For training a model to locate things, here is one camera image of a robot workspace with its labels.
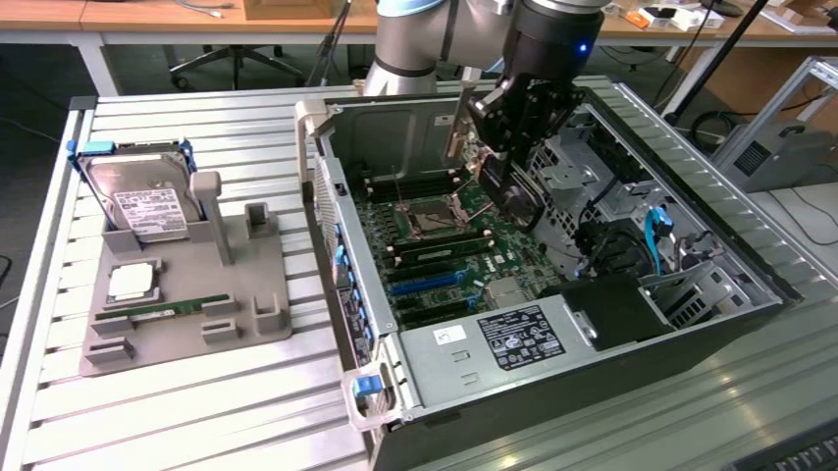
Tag hard disk in blue caddy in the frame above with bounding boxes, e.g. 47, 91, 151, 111
64, 139, 202, 244

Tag black plastic shroud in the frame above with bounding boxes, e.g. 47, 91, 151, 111
537, 273, 675, 352

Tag orange white box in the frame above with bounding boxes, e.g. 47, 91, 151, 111
625, 7, 675, 30

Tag installed black RAM stick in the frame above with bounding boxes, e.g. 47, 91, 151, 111
391, 238, 497, 269

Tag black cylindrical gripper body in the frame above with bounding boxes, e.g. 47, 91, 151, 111
499, 9, 605, 92

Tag silver CPU chip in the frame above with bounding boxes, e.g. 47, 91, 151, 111
106, 264, 160, 301

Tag black office chair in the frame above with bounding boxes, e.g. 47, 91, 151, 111
168, 43, 308, 92

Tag black green graphics card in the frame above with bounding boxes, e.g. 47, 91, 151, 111
443, 81, 546, 235

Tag metal disk bay cage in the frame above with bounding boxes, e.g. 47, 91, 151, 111
533, 105, 666, 232

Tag grey computer tower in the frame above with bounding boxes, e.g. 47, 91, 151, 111
711, 122, 838, 195

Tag black tripod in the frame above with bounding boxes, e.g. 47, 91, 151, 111
306, 0, 359, 88

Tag black stand pole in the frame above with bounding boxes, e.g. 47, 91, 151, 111
661, 0, 769, 122

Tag CPU socket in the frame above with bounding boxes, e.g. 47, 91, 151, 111
399, 195, 467, 242

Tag grey cable on desk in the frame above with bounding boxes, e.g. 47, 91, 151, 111
175, 0, 236, 20

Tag coiled black cable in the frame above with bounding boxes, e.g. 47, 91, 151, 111
689, 110, 730, 144

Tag green motherboard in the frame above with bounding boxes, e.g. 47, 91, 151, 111
352, 169, 578, 331

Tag blue disk wire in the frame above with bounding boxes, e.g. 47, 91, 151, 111
645, 208, 677, 279

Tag grey parts rack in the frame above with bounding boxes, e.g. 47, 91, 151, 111
78, 169, 295, 378

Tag grey power supply unit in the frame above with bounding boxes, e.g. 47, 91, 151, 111
384, 293, 601, 411

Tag blue expansion slot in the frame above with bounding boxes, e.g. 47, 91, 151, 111
386, 272, 464, 296

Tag wooden desk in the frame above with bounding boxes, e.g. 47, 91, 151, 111
0, 0, 838, 97

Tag thick black wire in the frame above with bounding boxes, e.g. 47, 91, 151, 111
574, 169, 625, 236

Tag open black PC case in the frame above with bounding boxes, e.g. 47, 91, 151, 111
292, 85, 805, 471

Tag silver socket cover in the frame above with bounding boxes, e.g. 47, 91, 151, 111
447, 174, 491, 228

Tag silver chipset heatsink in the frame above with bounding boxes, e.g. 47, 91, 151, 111
485, 278, 530, 306

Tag aluminium profile frame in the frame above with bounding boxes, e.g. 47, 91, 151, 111
749, 55, 838, 148

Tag green RAM stick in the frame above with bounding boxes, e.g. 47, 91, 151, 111
102, 293, 235, 321

